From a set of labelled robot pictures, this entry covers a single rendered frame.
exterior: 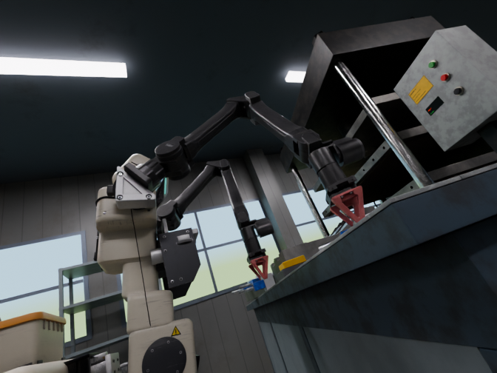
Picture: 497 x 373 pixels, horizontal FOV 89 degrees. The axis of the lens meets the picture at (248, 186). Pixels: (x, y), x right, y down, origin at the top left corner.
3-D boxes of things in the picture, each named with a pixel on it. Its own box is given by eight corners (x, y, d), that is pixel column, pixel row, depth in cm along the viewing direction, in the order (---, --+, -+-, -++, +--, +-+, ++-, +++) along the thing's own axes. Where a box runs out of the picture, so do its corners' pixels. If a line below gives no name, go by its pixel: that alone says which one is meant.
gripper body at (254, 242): (262, 259, 101) (257, 241, 104) (267, 252, 92) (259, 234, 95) (248, 264, 100) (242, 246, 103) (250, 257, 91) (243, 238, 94)
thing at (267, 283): (241, 300, 86) (237, 284, 89) (240, 301, 91) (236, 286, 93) (276, 287, 89) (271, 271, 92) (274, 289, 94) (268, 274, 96)
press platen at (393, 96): (374, 104, 138) (369, 98, 140) (314, 192, 235) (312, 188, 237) (472, 81, 152) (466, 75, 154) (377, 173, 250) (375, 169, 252)
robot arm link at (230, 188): (222, 176, 139) (217, 160, 132) (231, 173, 139) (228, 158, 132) (240, 236, 107) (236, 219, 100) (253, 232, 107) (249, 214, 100)
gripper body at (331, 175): (353, 196, 63) (338, 172, 66) (359, 181, 54) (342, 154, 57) (328, 206, 64) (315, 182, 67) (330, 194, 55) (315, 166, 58)
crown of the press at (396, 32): (367, 101, 125) (313, 27, 150) (301, 205, 240) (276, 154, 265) (494, 71, 142) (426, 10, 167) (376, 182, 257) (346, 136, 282)
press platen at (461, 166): (427, 183, 116) (420, 174, 119) (337, 244, 214) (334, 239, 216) (541, 146, 132) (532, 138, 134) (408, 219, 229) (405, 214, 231)
